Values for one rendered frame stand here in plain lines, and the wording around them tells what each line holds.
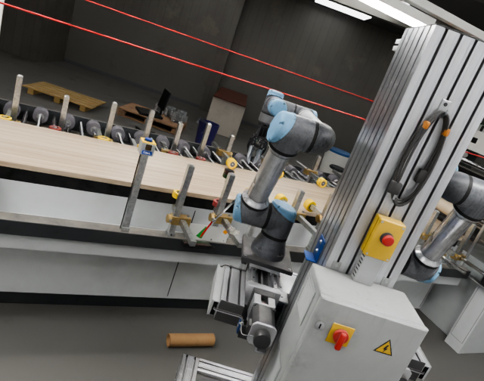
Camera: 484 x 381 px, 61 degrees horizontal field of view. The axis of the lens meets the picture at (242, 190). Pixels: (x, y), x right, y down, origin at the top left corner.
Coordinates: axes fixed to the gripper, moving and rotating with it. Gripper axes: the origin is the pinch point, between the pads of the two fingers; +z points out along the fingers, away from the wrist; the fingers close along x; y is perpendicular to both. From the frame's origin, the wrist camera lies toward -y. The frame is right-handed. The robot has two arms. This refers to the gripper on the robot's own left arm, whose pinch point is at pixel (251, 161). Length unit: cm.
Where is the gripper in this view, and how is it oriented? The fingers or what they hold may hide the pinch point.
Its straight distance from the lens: 200.2
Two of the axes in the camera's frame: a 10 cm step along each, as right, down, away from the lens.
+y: -0.3, 3.2, -9.5
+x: 9.5, 3.2, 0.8
